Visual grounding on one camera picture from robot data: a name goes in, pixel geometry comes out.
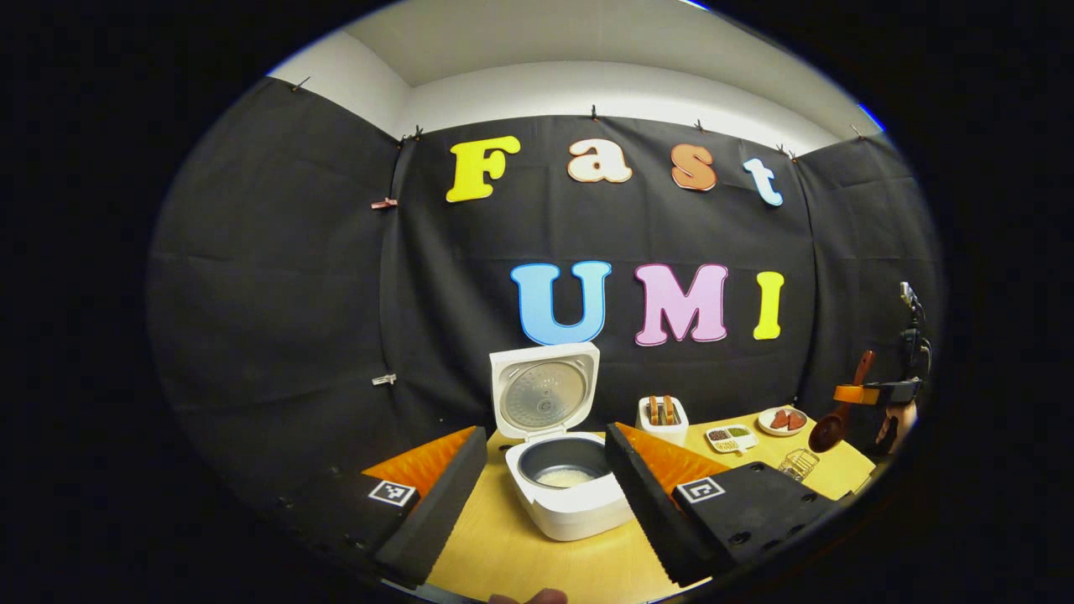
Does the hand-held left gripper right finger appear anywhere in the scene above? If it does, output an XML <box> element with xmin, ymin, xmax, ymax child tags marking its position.
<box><xmin>604</xmin><ymin>422</ymin><xmax>844</xmax><ymax>588</ymax></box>

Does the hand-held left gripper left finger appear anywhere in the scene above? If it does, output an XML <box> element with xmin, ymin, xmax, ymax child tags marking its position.
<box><xmin>277</xmin><ymin>425</ymin><xmax>489</xmax><ymax>590</ymax></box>

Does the brown wooden spoon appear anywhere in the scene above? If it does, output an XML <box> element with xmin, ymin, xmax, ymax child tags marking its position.
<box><xmin>808</xmin><ymin>350</ymin><xmax>876</xmax><ymax>454</ymax></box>

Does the white rice cooker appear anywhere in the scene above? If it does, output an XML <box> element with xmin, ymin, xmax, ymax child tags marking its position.
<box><xmin>489</xmin><ymin>341</ymin><xmax>636</xmax><ymax>542</ymax></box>

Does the wire chopstick holder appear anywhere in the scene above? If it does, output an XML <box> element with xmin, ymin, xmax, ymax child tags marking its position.
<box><xmin>778</xmin><ymin>448</ymin><xmax>821</xmax><ymax>482</ymax></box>

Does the white toaster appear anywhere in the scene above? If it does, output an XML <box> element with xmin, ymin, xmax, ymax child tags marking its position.
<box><xmin>638</xmin><ymin>394</ymin><xmax>691</xmax><ymax>447</ymax></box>

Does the white round plate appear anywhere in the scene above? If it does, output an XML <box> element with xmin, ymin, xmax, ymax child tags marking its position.
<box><xmin>757</xmin><ymin>406</ymin><xmax>810</xmax><ymax>437</ymax></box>

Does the white divided dish of beans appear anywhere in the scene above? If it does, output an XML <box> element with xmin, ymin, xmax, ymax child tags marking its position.
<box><xmin>705</xmin><ymin>424</ymin><xmax>760</xmax><ymax>456</ymax></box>

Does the black backdrop cloth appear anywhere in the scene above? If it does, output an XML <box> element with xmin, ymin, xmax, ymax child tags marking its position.
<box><xmin>147</xmin><ymin>75</ymin><xmax>945</xmax><ymax>538</ymax></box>

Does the row of small black clips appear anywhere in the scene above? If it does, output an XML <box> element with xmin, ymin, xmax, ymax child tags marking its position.
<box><xmin>292</xmin><ymin>77</ymin><xmax>865</xmax><ymax>160</ymax></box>

